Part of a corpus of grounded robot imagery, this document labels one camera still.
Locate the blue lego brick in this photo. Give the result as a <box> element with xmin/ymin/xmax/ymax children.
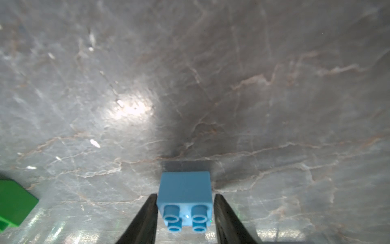
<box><xmin>157</xmin><ymin>171</ymin><xmax>213</xmax><ymax>233</ymax></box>

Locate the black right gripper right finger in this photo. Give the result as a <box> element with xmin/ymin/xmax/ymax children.
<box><xmin>213</xmin><ymin>194</ymin><xmax>257</xmax><ymax>244</ymax></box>

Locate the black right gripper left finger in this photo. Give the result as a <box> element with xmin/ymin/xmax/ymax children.
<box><xmin>116</xmin><ymin>193</ymin><xmax>158</xmax><ymax>244</ymax></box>

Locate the long green lego brick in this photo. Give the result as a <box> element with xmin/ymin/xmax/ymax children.
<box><xmin>1</xmin><ymin>180</ymin><xmax>39</xmax><ymax>232</ymax></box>

